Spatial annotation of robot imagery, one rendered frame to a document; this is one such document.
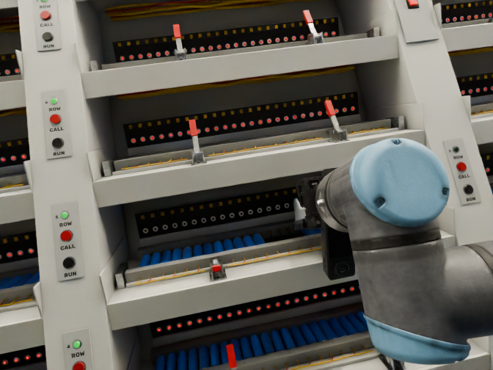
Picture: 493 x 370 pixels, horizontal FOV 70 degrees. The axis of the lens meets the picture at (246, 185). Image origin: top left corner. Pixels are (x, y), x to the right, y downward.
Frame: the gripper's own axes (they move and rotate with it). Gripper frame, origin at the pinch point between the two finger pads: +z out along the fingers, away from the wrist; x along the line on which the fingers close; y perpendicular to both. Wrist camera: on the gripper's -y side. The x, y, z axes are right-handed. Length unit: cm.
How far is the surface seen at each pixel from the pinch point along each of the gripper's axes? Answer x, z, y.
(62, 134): 41.3, -8.5, 22.3
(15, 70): 56, 8, 45
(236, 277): 16.4, -7.9, -6.3
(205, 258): 21.1, -4.1, -2.5
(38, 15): 43, -8, 46
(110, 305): 36.7, -8.5, -6.8
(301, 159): 1.3, -7.7, 11.7
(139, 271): 32.6, -4.1, -2.6
